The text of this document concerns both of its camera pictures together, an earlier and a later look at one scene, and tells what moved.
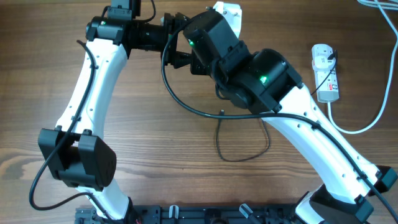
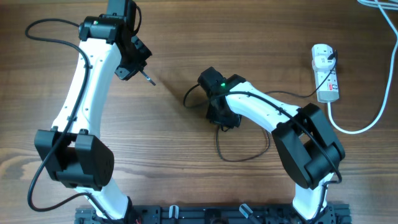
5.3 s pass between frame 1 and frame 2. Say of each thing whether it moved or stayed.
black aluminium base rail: stayed
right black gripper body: moved
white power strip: stayed
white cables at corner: stayed
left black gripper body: moved
